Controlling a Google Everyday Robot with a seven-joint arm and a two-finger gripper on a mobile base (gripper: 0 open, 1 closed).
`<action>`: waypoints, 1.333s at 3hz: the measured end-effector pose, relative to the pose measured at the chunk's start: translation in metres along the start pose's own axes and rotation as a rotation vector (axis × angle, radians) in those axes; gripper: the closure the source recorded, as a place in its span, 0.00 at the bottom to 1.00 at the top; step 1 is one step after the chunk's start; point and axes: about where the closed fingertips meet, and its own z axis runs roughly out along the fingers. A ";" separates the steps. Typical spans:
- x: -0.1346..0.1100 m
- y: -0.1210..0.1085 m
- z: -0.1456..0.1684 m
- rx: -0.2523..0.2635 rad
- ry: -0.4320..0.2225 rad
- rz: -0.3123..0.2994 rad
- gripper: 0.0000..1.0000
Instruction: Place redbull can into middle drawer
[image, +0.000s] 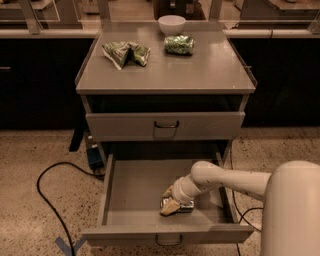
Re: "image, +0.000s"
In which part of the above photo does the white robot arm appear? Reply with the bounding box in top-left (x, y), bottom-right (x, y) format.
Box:
top-left (161, 161), bottom-right (320, 256)

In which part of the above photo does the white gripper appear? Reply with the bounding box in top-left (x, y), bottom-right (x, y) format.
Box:
top-left (160, 175), bottom-right (201, 216)

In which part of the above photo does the grey open middle drawer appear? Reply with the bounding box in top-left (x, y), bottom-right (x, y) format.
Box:
top-left (83, 156), bottom-right (254, 247)

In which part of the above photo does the black floor cable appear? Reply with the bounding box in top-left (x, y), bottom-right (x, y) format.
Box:
top-left (35, 161), bottom-right (106, 256)
top-left (229, 156), bottom-right (265, 256)

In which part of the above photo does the white bowl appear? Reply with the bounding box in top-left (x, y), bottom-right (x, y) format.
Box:
top-left (158, 15), bottom-right (186, 36)

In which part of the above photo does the black left floor cable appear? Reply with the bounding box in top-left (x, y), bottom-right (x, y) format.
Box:
top-left (35, 161), bottom-right (106, 256)

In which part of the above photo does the blue tape cross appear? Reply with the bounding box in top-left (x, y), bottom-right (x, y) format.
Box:
top-left (55, 237), bottom-right (86, 256)

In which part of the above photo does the green soda can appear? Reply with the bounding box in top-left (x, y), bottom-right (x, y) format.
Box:
top-left (164, 35), bottom-right (195, 55)

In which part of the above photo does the black right floor cable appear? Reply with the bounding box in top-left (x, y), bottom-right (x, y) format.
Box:
top-left (229, 156), bottom-right (265, 256)

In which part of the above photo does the green chip bag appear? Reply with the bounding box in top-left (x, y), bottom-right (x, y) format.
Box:
top-left (102, 41), bottom-right (150, 70)

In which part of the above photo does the grey top drawer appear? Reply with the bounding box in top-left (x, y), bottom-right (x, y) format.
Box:
top-left (86, 112), bottom-right (245, 142)

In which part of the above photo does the grey drawer cabinet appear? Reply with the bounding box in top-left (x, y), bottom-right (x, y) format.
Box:
top-left (76, 22), bottom-right (256, 162)

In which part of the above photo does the blue power box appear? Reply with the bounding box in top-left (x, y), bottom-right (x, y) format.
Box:
top-left (86, 146), bottom-right (104, 170)

